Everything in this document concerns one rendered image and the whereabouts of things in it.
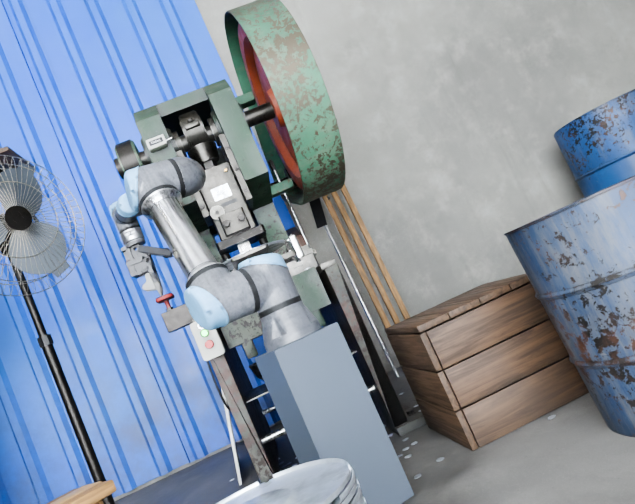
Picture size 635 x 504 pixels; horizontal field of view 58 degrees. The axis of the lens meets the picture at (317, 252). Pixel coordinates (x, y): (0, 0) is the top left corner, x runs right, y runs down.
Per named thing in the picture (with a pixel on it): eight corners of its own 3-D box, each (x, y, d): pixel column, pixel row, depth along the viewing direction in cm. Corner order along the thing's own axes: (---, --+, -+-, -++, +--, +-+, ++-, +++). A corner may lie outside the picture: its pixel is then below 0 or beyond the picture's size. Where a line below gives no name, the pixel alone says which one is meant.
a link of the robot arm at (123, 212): (146, 185, 194) (142, 197, 203) (113, 194, 188) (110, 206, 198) (155, 206, 193) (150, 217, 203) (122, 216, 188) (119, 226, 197)
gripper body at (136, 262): (136, 280, 205) (123, 249, 206) (159, 271, 206) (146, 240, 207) (131, 278, 197) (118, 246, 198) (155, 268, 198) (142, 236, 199)
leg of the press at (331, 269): (429, 423, 194) (320, 183, 203) (399, 438, 192) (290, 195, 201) (377, 395, 284) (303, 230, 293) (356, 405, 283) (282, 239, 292)
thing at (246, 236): (268, 236, 223) (263, 223, 223) (220, 256, 220) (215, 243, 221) (268, 243, 239) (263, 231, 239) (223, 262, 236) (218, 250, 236)
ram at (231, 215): (257, 223, 218) (226, 153, 221) (220, 239, 216) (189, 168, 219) (257, 231, 235) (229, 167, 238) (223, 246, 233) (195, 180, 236)
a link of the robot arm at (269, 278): (307, 291, 144) (285, 242, 146) (261, 311, 138) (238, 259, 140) (290, 300, 155) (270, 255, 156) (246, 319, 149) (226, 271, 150)
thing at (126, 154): (161, 179, 221) (139, 127, 223) (132, 190, 219) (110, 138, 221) (170, 193, 243) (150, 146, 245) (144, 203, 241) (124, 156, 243)
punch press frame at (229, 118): (376, 391, 201) (226, 54, 214) (263, 445, 195) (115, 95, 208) (345, 375, 279) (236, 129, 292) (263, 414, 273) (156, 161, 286)
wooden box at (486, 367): (596, 388, 154) (538, 270, 157) (473, 451, 148) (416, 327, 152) (528, 378, 193) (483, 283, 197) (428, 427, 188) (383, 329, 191)
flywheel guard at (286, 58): (361, 154, 196) (265, -53, 204) (285, 185, 192) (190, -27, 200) (328, 216, 298) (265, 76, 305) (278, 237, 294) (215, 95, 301)
